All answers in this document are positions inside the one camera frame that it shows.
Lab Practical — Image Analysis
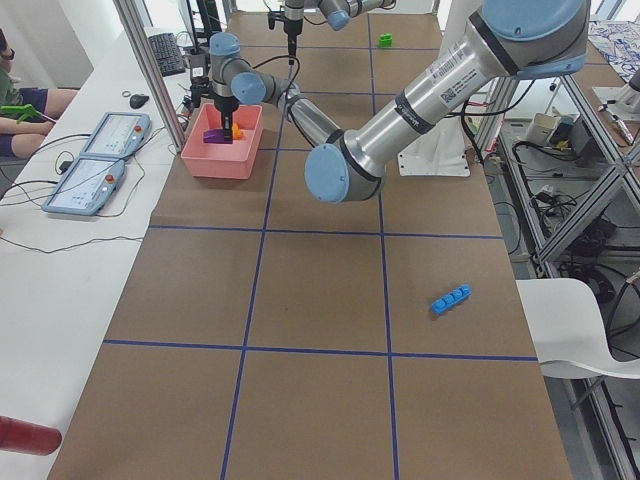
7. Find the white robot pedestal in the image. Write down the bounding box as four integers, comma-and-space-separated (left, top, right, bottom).
398, 1, 505, 177

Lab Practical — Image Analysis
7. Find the seated person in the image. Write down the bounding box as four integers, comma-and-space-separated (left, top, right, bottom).
0, 29, 81, 161

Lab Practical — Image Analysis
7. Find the teach pendant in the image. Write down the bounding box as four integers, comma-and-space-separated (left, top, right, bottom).
80, 112, 151, 159
42, 157, 125, 216

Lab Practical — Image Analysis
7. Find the black computer mouse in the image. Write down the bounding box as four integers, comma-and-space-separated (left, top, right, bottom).
129, 94, 150, 110

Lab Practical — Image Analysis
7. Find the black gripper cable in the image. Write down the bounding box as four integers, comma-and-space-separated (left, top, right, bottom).
247, 53, 302, 94

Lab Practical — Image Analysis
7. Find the aluminium frame post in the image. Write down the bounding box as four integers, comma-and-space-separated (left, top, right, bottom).
113, 0, 186, 153

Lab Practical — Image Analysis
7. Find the red bottle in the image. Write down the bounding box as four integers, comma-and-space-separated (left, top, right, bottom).
1, 416, 62, 456

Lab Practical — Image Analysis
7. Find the pink plastic box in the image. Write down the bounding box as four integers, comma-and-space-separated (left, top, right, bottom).
181, 103, 263, 180

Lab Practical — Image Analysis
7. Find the orange block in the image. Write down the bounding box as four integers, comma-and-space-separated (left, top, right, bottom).
232, 123, 244, 140

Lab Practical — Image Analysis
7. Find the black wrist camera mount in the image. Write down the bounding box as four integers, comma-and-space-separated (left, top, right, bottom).
190, 79, 214, 108

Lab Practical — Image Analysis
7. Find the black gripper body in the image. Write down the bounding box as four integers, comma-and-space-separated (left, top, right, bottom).
214, 94, 239, 120
284, 4, 304, 43

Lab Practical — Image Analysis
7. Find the purple block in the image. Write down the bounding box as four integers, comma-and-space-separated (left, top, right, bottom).
202, 129, 234, 144

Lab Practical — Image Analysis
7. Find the upper teach pendant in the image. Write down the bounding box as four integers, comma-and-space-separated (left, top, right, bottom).
80, 112, 151, 159

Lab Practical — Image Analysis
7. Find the long blue block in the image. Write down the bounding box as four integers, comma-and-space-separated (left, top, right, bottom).
431, 284, 473, 315

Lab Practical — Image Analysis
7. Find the black keyboard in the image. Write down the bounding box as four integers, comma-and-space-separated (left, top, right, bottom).
148, 33, 185, 77

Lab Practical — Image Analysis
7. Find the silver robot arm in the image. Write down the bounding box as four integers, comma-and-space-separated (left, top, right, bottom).
267, 0, 396, 65
210, 1, 590, 203

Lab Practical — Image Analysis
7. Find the green block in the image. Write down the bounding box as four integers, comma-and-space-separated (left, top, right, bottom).
378, 33, 393, 49

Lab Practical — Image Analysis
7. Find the white chair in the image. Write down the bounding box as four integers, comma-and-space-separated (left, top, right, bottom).
516, 278, 639, 380

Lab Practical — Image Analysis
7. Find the lower teach pendant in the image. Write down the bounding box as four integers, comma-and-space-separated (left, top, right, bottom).
42, 157, 125, 216

